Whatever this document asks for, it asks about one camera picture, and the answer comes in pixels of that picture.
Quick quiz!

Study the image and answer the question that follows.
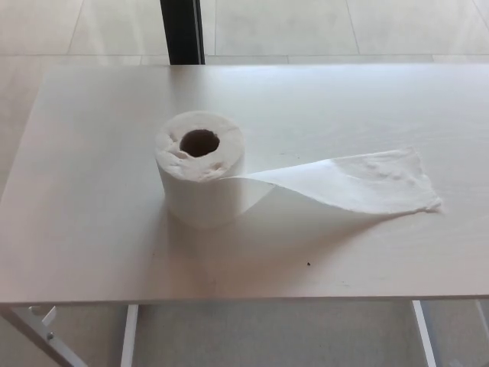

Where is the white toilet paper roll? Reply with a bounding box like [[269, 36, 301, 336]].
[[154, 109, 443, 229]]

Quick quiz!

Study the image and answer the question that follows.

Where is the white table leg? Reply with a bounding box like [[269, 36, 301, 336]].
[[411, 300, 438, 367], [120, 304, 140, 367]]

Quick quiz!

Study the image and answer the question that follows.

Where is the black vertical post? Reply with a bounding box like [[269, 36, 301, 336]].
[[159, 0, 206, 65]]

